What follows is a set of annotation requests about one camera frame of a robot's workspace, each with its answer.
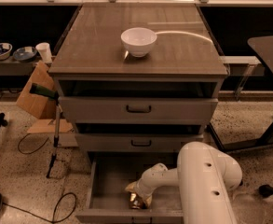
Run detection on grey drawer cabinet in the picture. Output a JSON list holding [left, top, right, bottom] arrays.
[[48, 2, 229, 170]]

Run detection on middle grey drawer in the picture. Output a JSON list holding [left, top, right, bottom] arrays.
[[75, 133, 203, 152]]

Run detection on black floor cable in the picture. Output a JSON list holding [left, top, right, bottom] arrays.
[[0, 191, 78, 224]]

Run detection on grey drawer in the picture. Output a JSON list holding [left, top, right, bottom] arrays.
[[75, 133, 203, 152], [76, 152, 184, 224], [59, 96, 218, 124]]

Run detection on top grey drawer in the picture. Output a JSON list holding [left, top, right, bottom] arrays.
[[59, 96, 218, 124]]

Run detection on blue patterned bowl right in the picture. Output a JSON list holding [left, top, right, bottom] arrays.
[[13, 47, 37, 63]]

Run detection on green handled tripod stick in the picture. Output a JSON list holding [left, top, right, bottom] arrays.
[[29, 82, 63, 179]]

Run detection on bottom grey drawer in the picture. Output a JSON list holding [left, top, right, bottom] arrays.
[[76, 152, 184, 224]]

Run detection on white paper cup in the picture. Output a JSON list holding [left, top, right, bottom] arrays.
[[35, 42, 52, 63]]

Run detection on orange soda can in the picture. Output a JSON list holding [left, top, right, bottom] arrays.
[[130, 192, 146, 209]]

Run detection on black caster foot right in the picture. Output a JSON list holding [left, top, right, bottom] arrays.
[[258, 185, 273, 198]]

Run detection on black table leg frame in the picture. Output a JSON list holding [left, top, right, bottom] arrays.
[[206, 106, 273, 186]]

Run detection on brown cardboard box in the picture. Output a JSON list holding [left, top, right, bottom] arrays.
[[17, 61, 55, 119]]

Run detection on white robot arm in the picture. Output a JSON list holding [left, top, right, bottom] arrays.
[[125, 142, 242, 224]]

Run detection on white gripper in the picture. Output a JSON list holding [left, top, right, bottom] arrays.
[[125, 180, 152, 208]]

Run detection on white bowl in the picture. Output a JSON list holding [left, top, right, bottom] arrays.
[[121, 27, 157, 57]]

